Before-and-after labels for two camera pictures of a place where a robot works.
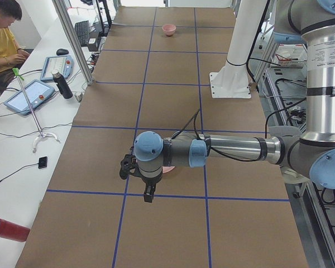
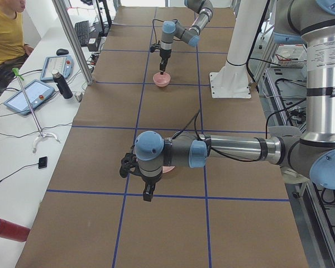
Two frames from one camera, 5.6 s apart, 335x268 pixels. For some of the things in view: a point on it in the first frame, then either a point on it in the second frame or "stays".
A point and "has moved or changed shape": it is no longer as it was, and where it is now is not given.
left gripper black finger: x=148 y=193 stays
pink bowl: x=169 y=29 has moved or changed shape
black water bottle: x=62 y=85 stays
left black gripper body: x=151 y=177 stays
